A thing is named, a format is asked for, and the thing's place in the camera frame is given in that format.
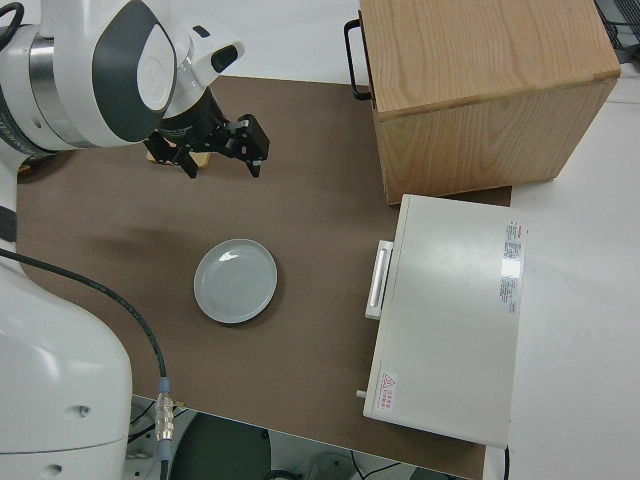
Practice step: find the white toaster oven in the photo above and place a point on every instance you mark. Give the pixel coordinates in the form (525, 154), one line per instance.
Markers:
(450, 310)

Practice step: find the gray plate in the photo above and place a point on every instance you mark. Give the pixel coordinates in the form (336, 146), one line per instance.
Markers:
(235, 282)

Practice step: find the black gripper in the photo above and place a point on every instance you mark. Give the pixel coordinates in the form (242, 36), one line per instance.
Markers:
(192, 122)

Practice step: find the brown table mat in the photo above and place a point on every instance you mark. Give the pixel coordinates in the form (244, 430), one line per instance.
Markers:
(300, 210)

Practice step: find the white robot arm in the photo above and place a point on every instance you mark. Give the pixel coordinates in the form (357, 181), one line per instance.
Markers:
(60, 360)

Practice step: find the wooden mug rack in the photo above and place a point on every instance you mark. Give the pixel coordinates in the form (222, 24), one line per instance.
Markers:
(203, 160)

